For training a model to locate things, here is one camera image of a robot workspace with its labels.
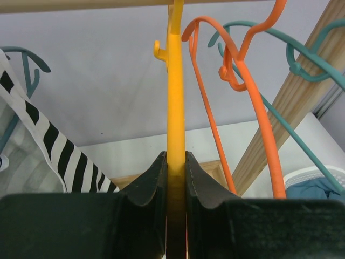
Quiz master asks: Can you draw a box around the teal-blue garment in basket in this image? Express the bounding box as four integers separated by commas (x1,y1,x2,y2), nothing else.
286,178,344,203

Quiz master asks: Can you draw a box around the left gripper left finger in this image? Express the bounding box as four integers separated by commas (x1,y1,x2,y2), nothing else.
118,152,167,258

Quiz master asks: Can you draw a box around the black white striped tank top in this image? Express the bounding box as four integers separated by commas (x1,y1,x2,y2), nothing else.
1,51,119,193

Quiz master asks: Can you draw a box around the wooden clothes rack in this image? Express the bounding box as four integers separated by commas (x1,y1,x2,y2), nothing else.
0,0,345,197

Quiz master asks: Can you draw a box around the white plastic laundry basket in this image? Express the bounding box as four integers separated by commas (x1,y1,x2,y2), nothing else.
284,165,344,189

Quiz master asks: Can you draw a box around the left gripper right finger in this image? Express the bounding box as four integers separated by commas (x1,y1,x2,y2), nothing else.
184,151,243,259

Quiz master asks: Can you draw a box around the orange plastic hanger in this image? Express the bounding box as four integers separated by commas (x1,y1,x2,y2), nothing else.
181,0,287,199

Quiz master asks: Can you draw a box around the teal plastic hanger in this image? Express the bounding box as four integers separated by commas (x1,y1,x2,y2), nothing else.
207,19,345,194

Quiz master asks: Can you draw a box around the yellow plastic hanger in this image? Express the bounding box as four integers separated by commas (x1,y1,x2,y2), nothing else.
153,1,187,258

